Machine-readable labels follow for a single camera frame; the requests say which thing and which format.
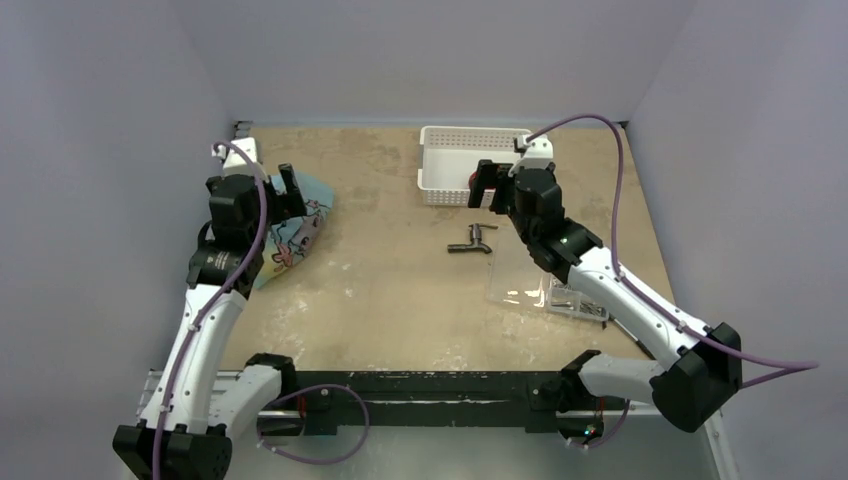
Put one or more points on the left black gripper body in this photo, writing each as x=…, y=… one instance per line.
x=278, y=206

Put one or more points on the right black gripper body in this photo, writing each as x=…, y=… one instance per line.
x=497, y=183

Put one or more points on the blue printed plastic bag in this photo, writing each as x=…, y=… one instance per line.
x=290, y=241

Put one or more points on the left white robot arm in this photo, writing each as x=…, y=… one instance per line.
x=184, y=432

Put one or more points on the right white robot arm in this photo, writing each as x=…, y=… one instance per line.
x=692, y=371

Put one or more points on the dark metal faucet tap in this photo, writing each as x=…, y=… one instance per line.
x=475, y=243

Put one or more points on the white perforated plastic basket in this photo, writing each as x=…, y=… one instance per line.
x=450, y=155

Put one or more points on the clear plastic screw box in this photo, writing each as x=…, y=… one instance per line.
x=518, y=282

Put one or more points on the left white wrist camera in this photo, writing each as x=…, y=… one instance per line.
x=239, y=157

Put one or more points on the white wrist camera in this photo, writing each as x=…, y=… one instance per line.
x=535, y=152
x=239, y=157

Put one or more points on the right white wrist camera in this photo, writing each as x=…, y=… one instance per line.
x=535, y=152

